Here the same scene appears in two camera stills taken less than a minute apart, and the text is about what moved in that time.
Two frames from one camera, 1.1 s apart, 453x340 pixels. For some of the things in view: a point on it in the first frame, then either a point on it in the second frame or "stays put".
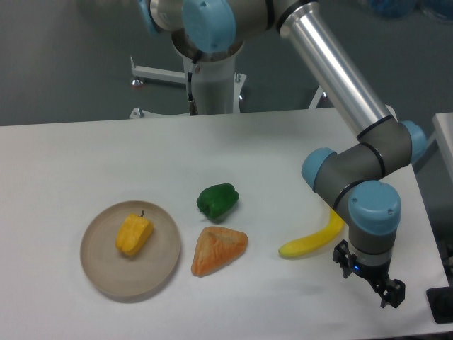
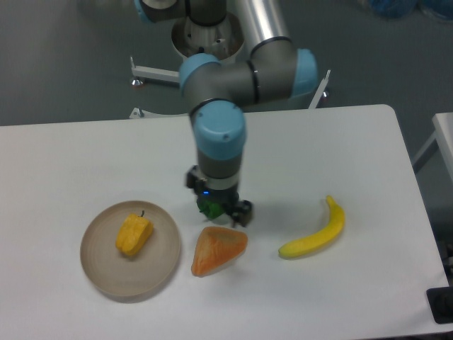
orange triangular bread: [216, 248] stays put
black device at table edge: [440, 302] stays put
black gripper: [391, 292] -> [224, 191]
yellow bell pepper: [133, 233] stays put
